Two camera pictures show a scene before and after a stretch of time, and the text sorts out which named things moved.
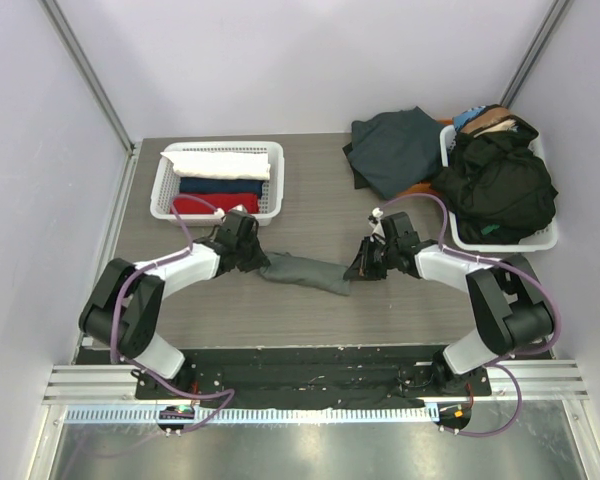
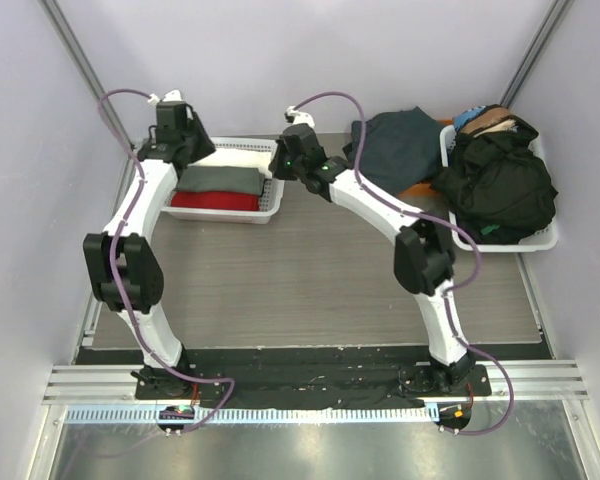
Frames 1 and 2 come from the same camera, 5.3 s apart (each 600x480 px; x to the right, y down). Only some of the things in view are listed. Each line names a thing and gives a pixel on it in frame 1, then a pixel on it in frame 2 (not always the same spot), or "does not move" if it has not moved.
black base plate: [282, 377] does not move
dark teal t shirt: [397, 150] does not move
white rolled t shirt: [220, 164] does not move
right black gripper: [373, 256] → [281, 157]
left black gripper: [257, 259] → [208, 146]
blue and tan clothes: [485, 120] does not move
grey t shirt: [285, 267] → [237, 179]
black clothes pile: [498, 186] does not move
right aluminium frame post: [549, 23] does not move
